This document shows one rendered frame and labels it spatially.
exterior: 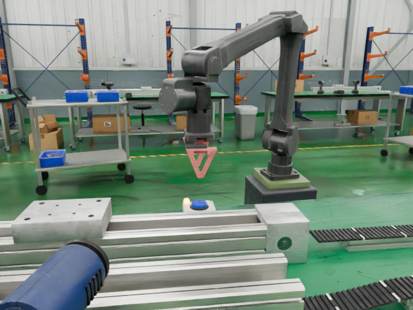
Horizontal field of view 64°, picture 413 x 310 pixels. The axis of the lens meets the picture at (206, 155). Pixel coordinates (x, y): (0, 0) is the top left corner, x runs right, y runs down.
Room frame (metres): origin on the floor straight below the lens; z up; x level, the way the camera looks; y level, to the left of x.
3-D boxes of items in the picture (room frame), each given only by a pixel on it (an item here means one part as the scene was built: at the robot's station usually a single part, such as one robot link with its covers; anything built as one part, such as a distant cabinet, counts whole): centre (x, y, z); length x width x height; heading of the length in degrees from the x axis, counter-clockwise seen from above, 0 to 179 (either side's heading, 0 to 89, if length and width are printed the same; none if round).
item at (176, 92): (0.74, 0.04, 1.15); 0.12 x 0.09 x 0.12; 140
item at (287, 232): (0.67, -0.16, 0.83); 0.12 x 0.09 x 0.10; 7
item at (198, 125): (0.77, 0.02, 1.05); 0.10 x 0.07 x 0.07; 7
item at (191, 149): (0.73, 0.01, 0.98); 0.07 x 0.07 x 0.09; 7
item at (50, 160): (3.38, 1.35, 0.50); 1.03 x 0.55 x 1.01; 113
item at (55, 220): (0.61, 0.28, 0.87); 0.16 x 0.11 x 0.07; 97
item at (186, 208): (0.76, 0.02, 0.81); 0.10 x 0.08 x 0.06; 7
